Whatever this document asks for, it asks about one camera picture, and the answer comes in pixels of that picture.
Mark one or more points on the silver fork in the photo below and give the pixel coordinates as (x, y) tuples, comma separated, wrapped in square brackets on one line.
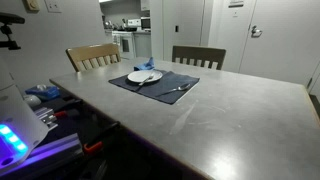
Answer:
[(144, 81)]

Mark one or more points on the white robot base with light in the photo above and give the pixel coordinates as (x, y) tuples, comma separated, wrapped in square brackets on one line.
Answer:
[(20, 129)]

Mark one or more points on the white round plate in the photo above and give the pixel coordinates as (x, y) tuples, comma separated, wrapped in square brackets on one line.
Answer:
[(140, 76)]

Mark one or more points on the dark blue placemat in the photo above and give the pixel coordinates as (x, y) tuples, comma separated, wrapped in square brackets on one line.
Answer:
[(169, 80)]

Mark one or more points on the silver spoon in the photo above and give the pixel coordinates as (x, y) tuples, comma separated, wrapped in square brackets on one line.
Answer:
[(179, 88)]

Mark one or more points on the blue cloth napkin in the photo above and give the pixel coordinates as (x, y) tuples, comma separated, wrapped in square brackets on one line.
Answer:
[(149, 65)]

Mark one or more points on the white kitchen stove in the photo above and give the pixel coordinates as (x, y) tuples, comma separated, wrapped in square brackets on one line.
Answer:
[(123, 37)]

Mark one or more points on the dark wooden chair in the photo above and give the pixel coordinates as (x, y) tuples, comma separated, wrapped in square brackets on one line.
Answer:
[(193, 54)]

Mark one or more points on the microwave on counter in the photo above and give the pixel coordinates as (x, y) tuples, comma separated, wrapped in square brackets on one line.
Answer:
[(146, 23)]

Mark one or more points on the light wooden chair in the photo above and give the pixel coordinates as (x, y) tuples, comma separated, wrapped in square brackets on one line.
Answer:
[(107, 53)]

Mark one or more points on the blue box on floor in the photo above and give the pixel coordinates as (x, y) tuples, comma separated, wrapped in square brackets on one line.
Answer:
[(45, 93)]

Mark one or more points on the beige thermostat dial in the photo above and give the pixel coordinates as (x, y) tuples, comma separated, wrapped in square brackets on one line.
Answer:
[(31, 5)]

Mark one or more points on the orange handled clamp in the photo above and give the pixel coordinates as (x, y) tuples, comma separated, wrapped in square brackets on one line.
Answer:
[(96, 144)]

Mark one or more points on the red handled tool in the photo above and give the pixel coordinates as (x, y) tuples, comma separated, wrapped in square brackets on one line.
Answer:
[(52, 110)]

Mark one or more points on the silver door handle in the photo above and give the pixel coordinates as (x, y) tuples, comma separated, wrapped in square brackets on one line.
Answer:
[(255, 32)]

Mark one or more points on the black camera on mount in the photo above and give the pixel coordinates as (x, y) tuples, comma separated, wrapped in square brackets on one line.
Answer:
[(8, 19)]

